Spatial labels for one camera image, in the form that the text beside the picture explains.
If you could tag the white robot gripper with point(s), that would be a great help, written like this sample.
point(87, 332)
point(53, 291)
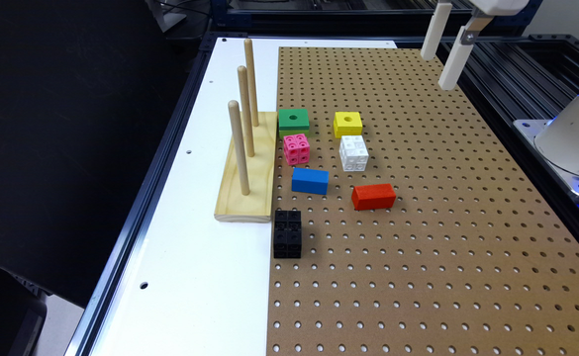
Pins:
point(466, 37)

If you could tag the narrow blue wooden block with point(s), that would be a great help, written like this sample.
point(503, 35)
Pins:
point(310, 181)

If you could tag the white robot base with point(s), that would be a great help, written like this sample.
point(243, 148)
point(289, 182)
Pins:
point(557, 142)

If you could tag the yellow cube with hole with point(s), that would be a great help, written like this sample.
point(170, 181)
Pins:
point(347, 123)

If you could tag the white interlocking cube block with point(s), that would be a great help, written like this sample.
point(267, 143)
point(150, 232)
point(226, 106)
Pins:
point(353, 153)

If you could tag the red wooden block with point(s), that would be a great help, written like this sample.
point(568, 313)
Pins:
point(371, 197)

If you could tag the green cube with hole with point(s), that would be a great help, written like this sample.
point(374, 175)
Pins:
point(293, 121)

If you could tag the pink interlocking cube block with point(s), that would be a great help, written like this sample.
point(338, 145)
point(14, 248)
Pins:
point(296, 149)

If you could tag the brown perforated pegboard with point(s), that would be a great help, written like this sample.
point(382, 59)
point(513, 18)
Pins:
point(470, 259)

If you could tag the wooden base with three pegs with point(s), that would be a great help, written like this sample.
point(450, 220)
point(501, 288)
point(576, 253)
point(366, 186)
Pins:
point(247, 183)

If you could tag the black interlocking cube block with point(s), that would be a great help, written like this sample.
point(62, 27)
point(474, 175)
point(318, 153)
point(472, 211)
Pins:
point(287, 234)

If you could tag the black aluminium extrusion frame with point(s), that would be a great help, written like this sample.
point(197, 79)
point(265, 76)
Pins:
point(509, 79)

